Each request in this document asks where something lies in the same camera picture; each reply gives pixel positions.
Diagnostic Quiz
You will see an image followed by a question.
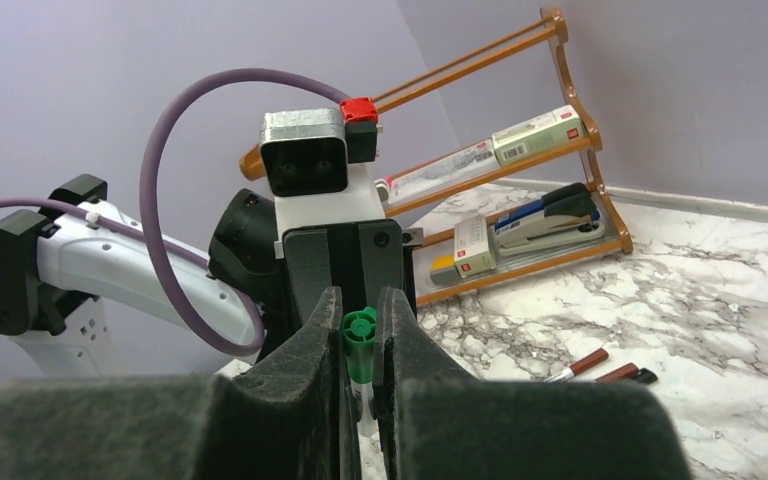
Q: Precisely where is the wooden shelf rack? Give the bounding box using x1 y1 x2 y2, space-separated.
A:
240 6 633 309

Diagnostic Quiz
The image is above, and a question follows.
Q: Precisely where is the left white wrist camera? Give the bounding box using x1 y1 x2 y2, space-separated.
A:
259 97 385 239

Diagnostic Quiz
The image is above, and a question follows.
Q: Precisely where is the yellow sticky note block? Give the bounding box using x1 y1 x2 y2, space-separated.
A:
429 254 462 286

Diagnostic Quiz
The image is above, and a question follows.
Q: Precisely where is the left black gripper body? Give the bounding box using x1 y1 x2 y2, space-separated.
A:
208 189 417 359

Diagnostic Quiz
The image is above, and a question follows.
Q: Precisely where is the small white red box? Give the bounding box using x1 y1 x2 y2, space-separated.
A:
453 214 497 278

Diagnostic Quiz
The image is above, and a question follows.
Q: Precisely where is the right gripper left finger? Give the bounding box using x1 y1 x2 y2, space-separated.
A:
0 287 361 479

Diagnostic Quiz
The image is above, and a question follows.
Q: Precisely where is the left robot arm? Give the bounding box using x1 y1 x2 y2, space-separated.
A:
0 174 412 377

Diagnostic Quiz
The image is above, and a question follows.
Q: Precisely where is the white green box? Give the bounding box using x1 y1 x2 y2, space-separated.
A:
491 105 586 167

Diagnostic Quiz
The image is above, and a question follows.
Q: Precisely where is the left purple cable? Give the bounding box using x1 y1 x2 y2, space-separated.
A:
0 67 353 358

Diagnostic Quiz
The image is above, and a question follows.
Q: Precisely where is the long white package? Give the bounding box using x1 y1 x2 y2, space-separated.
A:
375 139 499 208

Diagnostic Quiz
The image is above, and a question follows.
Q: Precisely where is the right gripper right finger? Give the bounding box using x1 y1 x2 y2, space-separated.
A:
373 287 692 479

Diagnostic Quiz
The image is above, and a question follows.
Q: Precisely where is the green pen cap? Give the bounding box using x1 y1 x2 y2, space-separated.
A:
341 307 377 385

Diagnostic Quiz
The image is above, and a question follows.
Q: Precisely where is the blue black stapler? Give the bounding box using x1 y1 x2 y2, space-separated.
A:
492 183 607 257

